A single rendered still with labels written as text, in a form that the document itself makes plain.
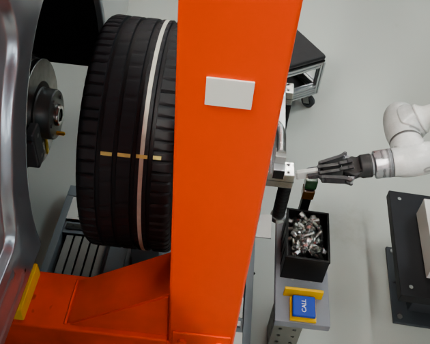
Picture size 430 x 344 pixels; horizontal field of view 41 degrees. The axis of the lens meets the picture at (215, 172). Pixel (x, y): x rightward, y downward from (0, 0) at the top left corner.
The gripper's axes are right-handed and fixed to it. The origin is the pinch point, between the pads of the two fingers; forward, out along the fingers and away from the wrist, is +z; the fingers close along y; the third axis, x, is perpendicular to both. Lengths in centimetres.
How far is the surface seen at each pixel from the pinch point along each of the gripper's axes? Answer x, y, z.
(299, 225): 12.4, 10.7, 4.4
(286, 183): -24.1, 25.0, 6.0
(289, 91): -26.3, -9.5, 2.0
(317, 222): 15.4, 8.0, -1.2
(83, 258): 41, -8, 92
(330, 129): 77, -101, -17
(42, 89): -43, -7, 72
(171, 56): -57, 9, 29
